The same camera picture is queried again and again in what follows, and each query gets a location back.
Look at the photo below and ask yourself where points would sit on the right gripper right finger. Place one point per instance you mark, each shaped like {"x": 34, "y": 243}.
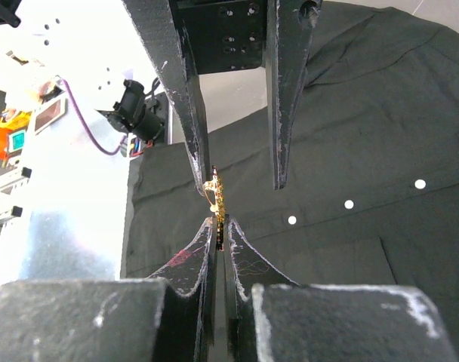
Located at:
{"x": 244, "y": 266}

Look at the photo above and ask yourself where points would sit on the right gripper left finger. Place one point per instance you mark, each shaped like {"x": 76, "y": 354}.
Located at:
{"x": 186, "y": 321}

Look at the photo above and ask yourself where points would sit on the black button shirt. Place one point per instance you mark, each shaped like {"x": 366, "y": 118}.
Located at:
{"x": 373, "y": 181}

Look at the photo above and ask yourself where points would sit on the aluminium frame rail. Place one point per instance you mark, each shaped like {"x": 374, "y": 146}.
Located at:
{"x": 10, "y": 185}

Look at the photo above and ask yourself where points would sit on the gold brooch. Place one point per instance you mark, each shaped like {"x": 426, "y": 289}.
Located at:
{"x": 213, "y": 191}

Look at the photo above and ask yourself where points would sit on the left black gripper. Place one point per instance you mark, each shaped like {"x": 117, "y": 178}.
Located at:
{"x": 185, "y": 39}

